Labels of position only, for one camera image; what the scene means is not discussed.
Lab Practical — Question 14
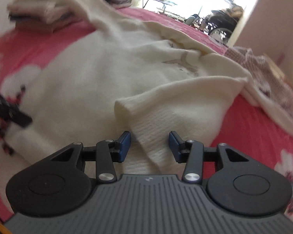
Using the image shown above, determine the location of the grey office chair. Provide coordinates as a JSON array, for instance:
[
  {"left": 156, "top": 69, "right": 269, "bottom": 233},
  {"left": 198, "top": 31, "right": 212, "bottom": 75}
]
[{"left": 187, "top": 14, "right": 201, "bottom": 27}]

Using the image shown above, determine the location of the white knit sweater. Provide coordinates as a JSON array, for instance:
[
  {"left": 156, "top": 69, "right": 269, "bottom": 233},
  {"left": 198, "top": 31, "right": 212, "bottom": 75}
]
[{"left": 5, "top": 0, "right": 293, "bottom": 177}]

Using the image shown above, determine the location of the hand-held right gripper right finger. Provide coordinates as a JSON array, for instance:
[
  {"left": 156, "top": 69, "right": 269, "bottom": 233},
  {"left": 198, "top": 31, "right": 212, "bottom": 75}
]
[{"left": 169, "top": 131, "right": 255, "bottom": 184}]

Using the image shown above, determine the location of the folding table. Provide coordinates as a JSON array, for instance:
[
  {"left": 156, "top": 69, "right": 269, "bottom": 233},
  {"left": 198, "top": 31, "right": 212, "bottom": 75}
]
[{"left": 134, "top": 0, "right": 179, "bottom": 15}]

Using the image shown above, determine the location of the black wheelchair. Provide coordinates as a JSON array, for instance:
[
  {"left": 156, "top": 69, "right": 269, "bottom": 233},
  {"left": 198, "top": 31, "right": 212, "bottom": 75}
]
[{"left": 205, "top": 5, "right": 245, "bottom": 45}]

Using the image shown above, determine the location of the pink floral blanket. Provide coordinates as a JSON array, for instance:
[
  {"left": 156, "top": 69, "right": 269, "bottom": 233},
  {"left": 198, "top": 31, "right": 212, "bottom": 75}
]
[{"left": 0, "top": 6, "right": 293, "bottom": 222}]

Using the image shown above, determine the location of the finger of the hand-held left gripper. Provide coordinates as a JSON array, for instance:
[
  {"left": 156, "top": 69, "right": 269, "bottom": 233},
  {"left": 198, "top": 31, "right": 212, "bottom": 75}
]
[{"left": 1, "top": 102, "right": 33, "bottom": 128}]

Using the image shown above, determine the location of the stack of light folded clothes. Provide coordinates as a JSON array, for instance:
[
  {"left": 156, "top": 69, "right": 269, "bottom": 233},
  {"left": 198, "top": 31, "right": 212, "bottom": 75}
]
[{"left": 7, "top": 0, "right": 88, "bottom": 33}]

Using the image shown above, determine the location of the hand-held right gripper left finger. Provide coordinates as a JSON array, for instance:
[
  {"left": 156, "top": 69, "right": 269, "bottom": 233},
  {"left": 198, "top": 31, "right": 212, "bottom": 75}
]
[{"left": 43, "top": 131, "right": 132, "bottom": 184}]

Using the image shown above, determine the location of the brown checked knit sweater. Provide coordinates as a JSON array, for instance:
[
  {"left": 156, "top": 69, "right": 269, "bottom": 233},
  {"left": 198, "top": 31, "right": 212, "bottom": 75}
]
[{"left": 225, "top": 46, "right": 293, "bottom": 122}]

